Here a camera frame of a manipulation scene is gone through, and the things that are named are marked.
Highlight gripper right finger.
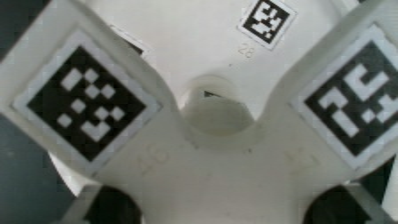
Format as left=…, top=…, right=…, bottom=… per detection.
left=301, top=183, right=398, bottom=224

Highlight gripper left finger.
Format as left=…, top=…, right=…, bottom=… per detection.
left=54, top=185, right=141, bottom=224

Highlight white cross-shaped table base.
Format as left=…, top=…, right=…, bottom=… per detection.
left=0, top=0, right=398, bottom=224

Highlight white round table top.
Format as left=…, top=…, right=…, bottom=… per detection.
left=49, top=0, right=398, bottom=198

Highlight white cylindrical table leg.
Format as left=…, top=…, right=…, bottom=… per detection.
left=179, top=75, right=253, bottom=136

